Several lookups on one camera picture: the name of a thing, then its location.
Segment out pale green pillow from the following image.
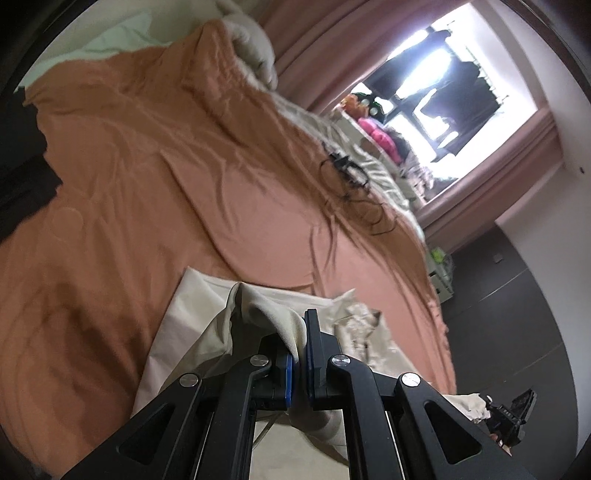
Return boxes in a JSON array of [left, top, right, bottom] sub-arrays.
[[18, 11, 195, 88]]

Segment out pink plush toy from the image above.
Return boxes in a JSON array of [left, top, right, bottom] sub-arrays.
[[358, 117, 402, 162]]

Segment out grey plush toy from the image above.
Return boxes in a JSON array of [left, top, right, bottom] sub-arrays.
[[217, 0, 279, 90]]

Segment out dark hanging coat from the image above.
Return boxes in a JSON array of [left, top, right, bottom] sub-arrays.
[[365, 30, 453, 102]]

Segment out dark hanging shirt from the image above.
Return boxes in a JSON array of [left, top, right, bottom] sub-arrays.
[[422, 62, 483, 123], [436, 92, 502, 157]]

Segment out orange plush toy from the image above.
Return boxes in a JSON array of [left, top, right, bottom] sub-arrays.
[[342, 92, 370, 118]]

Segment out white nightstand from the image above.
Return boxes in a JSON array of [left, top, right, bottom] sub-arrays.
[[427, 247, 458, 303]]

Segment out window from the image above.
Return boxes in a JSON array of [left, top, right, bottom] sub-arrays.
[[351, 0, 541, 199]]

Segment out black folded clothes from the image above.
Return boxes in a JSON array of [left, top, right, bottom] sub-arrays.
[[0, 88, 63, 241]]

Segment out white zip jacket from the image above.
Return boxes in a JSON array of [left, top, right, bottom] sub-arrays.
[[134, 267, 490, 480]]

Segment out orange blanket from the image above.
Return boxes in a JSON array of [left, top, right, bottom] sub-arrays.
[[0, 21, 458, 480]]

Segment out tangled black cables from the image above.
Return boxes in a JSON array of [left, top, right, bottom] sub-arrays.
[[318, 148, 398, 236]]

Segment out printed window seat cushion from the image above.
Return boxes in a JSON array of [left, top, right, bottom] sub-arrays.
[[332, 111, 416, 185]]

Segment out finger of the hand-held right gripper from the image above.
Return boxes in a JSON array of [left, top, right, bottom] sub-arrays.
[[480, 393, 509, 420]]

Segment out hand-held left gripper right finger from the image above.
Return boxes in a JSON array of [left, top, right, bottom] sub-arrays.
[[300, 308, 527, 480]]

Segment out black plush toy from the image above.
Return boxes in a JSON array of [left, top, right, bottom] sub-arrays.
[[358, 92, 393, 123]]

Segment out light grey bed cover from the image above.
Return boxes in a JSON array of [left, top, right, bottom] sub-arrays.
[[272, 90, 428, 241]]

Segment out cream padded headboard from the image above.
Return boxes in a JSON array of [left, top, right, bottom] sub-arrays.
[[28, 0, 222, 51]]

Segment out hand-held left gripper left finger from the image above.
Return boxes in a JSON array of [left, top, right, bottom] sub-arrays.
[[60, 314, 296, 480]]

